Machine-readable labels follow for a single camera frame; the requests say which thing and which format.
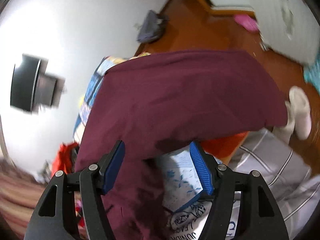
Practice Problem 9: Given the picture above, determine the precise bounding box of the maroon garment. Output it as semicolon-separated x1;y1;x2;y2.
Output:
75;50;287;239

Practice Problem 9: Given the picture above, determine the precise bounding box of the orange cartoon fleece blanket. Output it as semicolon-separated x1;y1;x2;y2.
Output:
200;132;249;159

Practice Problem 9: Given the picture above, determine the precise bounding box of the blue patchwork bedspread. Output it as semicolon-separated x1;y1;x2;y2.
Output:
73;52;241;240

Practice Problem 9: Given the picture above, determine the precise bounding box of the red folded garment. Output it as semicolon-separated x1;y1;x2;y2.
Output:
51;142;79;177

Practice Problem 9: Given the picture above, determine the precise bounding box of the striped red curtain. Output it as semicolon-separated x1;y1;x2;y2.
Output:
1;159;45;239

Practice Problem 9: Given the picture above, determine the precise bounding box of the grey striped trouser leg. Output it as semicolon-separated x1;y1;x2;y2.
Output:
228;128;319;239

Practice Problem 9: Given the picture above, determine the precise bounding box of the white sock foot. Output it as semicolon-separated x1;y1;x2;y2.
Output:
272;86;312;144

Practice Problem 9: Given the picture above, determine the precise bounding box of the grey backpack on floor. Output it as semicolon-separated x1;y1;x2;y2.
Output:
137;10;169;44

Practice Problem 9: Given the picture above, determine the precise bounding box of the pink slipper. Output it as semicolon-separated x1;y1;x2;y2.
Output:
234;14;259;33

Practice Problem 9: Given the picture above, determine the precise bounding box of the black wall television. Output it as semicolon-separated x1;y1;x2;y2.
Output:
10;54;41;112

